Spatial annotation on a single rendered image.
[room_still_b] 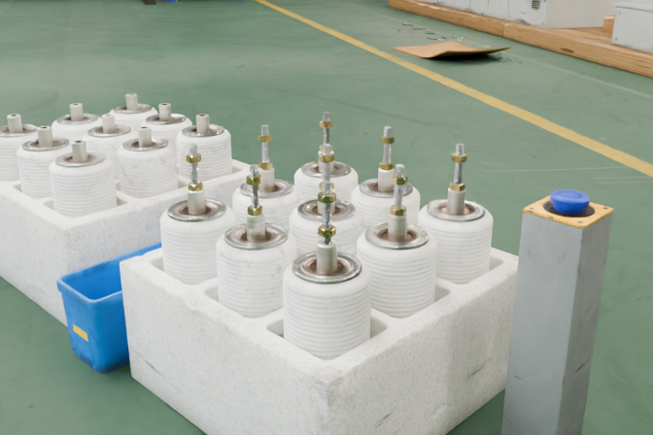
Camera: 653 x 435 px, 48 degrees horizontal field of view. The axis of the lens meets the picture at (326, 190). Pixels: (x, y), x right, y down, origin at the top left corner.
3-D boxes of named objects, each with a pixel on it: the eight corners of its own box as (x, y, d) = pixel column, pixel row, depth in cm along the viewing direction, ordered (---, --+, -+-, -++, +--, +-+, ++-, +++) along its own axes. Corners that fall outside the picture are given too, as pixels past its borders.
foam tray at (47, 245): (154, 207, 165) (148, 129, 159) (267, 259, 140) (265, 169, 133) (-22, 259, 139) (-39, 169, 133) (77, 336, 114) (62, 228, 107)
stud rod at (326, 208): (330, 246, 79) (330, 180, 76) (331, 250, 78) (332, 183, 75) (322, 246, 79) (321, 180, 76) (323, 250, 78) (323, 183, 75)
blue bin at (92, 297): (221, 284, 130) (218, 221, 126) (262, 305, 123) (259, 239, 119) (62, 351, 110) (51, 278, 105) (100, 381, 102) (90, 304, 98)
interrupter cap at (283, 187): (245, 203, 98) (244, 198, 98) (235, 184, 105) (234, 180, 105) (299, 197, 100) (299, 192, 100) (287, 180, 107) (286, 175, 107)
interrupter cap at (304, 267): (315, 293, 74) (315, 286, 74) (279, 265, 80) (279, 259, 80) (375, 275, 78) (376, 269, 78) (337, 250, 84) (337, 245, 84)
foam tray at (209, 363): (326, 285, 129) (326, 189, 123) (522, 376, 103) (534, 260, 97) (130, 377, 103) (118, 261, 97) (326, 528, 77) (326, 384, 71)
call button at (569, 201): (560, 203, 81) (562, 185, 80) (594, 213, 79) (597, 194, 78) (541, 213, 79) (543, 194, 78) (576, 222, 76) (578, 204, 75)
